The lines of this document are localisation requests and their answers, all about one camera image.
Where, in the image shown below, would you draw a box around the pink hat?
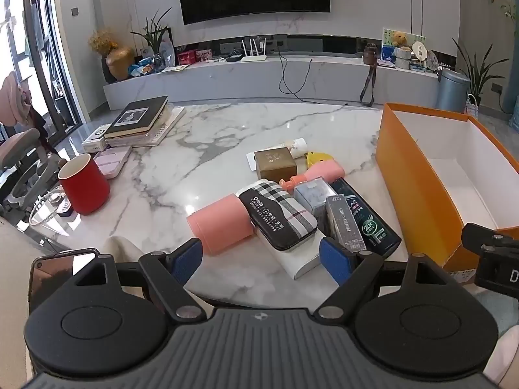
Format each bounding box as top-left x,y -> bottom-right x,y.
0,71 -> 33,126

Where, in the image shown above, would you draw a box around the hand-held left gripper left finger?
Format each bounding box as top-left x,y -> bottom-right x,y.
75,238 -> 207,323

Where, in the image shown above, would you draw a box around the gold vase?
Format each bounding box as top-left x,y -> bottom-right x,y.
106,46 -> 135,82

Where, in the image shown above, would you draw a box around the black framed glass door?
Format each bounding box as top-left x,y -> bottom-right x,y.
20,0 -> 82,130

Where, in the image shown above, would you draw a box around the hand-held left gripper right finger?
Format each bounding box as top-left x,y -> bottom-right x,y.
312,237 -> 447,324

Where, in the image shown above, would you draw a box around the grey trash can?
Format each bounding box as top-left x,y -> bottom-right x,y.
435,69 -> 471,113

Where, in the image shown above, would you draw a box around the silver carton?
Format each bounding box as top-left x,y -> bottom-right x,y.
325,194 -> 368,254

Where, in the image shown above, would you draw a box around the red cup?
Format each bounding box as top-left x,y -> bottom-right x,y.
58,154 -> 111,216

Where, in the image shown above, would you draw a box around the yellow plastic toy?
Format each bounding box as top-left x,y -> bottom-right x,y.
305,151 -> 333,168

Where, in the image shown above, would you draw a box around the black cable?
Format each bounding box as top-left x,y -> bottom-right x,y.
278,36 -> 349,107

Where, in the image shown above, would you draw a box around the green potted plant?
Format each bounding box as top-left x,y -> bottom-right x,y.
130,8 -> 175,57

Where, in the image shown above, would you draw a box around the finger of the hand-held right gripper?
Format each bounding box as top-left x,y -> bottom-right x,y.
461,223 -> 519,254

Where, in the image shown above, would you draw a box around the bead necklace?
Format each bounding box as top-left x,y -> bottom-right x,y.
29,188 -> 82,233

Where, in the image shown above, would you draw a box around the black book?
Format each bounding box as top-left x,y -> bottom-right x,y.
103,96 -> 169,138

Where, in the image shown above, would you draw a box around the blue snack bags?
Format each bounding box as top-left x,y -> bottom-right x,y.
129,57 -> 163,77

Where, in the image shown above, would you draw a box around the pink flat box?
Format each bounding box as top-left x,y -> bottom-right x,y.
92,145 -> 132,180

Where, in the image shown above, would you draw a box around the dark blue bottle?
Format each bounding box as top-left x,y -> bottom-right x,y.
329,177 -> 402,258

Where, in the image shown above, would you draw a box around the brown gift box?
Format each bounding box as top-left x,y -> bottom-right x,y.
254,148 -> 298,182

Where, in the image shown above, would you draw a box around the grey marble media cabinet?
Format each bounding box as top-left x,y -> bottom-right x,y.
103,54 -> 447,111

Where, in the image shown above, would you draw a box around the clear plastic box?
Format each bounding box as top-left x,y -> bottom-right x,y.
293,177 -> 338,228

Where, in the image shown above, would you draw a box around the white flat box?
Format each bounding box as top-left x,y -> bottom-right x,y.
255,227 -> 327,280

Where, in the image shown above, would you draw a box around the pink bottle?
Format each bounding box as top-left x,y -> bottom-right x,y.
279,160 -> 345,193

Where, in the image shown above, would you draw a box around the brown camera with strap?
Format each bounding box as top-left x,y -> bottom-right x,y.
360,42 -> 380,107

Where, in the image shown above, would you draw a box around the pink cylinder case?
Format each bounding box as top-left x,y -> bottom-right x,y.
187,193 -> 255,257

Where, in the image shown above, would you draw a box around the tall leafy floor plant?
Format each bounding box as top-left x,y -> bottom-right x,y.
452,36 -> 509,106

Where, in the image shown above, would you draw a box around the plaid zip case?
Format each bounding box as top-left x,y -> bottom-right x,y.
238,179 -> 318,251

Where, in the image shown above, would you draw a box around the dark smartphone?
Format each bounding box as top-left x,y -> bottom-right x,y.
28,249 -> 107,317

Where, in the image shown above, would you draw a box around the small white box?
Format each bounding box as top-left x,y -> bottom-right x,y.
81,126 -> 110,151

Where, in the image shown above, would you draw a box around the orange cardboard box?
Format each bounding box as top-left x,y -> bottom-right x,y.
375,102 -> 519,273

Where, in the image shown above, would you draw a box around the grey office chair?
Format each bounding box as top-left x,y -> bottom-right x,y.
0,127 -> 61,216

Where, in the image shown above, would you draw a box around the dried yellow flowers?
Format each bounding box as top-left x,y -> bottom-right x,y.
88,28 -> 119,55

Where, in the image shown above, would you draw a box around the white tube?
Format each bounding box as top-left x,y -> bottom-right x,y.
283,138 -> 309,159

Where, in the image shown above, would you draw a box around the stack of pale books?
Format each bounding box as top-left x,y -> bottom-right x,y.
106,105 -> 186,147

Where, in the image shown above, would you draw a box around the white router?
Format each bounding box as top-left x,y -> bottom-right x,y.
241,37 -> 268,63

